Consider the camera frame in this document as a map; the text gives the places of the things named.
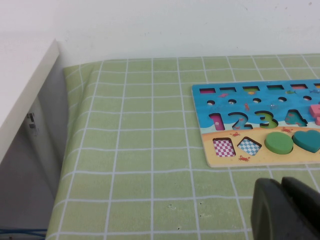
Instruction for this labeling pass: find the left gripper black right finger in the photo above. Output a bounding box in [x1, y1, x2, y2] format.
[281, 176, 320, 240]

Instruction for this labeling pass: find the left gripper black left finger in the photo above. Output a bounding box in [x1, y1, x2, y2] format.
[250, 177, 318, 240]

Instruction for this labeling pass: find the teal heart piece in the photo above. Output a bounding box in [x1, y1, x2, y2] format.
[291, 129, 320, 154]

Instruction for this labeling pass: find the green circle piece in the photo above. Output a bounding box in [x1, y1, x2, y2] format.
[264, 131, 294, 154]

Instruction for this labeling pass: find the pink number five piece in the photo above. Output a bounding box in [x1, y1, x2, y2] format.
[309, 103, 320, 126]

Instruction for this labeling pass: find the blue number shape puzzle board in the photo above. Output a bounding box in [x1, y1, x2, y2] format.
[191, 79, 320, 169]

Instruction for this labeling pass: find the green checked tablecloth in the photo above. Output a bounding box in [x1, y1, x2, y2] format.
[44, 53, 320, 240]

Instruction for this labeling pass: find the blue cable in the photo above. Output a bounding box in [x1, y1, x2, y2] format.
[0, 227, 48, 238]

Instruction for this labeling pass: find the small dark wall label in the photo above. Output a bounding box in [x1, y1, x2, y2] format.
[26, 112, 41, 136]

